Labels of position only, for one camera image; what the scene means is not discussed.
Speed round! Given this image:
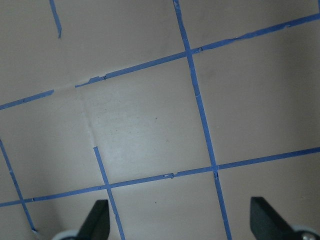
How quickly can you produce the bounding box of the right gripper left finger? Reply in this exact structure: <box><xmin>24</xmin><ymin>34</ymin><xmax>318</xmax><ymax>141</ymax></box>
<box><xmin>75</xmin><ymin>199</ymin><xmax>111</xmax><ymax>240</ymax></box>

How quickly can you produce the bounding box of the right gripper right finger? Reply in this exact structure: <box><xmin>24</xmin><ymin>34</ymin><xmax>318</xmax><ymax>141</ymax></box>
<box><xmin>249</xmin><ymin>197</ymin><xmax>300</xmax><ymax>240</ymax></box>

